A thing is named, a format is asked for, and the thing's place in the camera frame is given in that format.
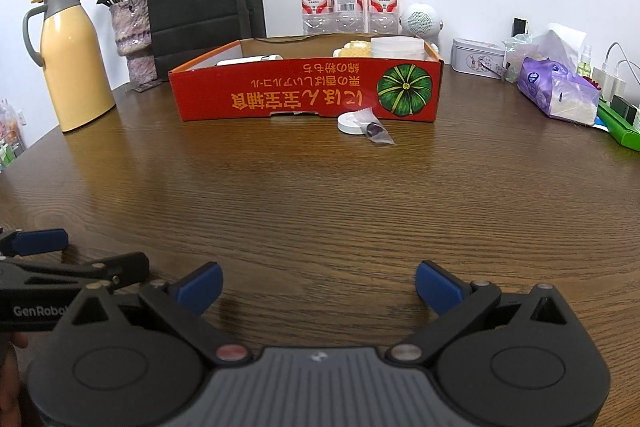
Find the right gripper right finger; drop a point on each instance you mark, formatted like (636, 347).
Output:
(460, 308)

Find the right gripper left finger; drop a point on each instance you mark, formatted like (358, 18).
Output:
(180, 306)

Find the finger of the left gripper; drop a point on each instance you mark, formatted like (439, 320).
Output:
(112, 273)
(27, 243)

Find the red cardboard box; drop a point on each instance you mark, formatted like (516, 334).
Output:
(300, 75)

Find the white translucent plastic bottle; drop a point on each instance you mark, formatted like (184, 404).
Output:
(407, 48)

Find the yellow white plush toy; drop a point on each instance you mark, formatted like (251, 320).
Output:
(354, 48)

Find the person left hand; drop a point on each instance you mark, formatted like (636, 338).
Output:
(11, 383)

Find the clear wrapped candy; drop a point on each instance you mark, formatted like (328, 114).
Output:
(372, 128)

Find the white round lid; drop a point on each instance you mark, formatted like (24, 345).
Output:
(352, 123)

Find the yellow thermos jug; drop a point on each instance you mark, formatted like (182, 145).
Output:
(60, 38)

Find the purple tissue pack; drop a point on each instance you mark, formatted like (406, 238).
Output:
(559, 92)

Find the green plastic box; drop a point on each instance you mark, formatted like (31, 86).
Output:
(622, 132)

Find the white tin box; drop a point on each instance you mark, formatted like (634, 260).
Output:
(477, 58)

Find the pink textured flower vase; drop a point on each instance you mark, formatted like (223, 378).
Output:
(133, 39)

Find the white plastic bag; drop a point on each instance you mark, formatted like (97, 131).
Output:
(558, 43)

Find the left water bottle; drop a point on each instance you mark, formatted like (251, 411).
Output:
(317, 17)

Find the white charger with cable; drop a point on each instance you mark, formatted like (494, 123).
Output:
(608, 77)

